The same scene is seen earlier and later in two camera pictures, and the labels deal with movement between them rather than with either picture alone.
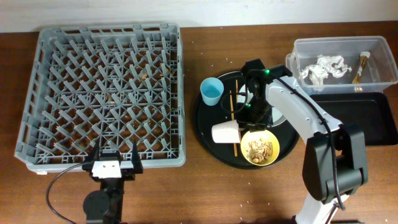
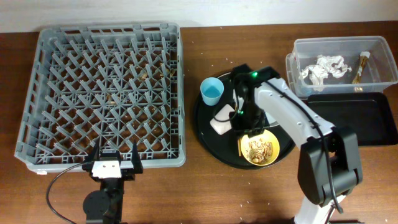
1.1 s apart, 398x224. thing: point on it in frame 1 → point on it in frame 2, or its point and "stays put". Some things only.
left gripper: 129,174 stays put
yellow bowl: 260,148 stays put
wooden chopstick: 232,116 → 239,147
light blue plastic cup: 211,89 stays put
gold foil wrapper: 364,56 stays put
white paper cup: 226,132 → 221,121
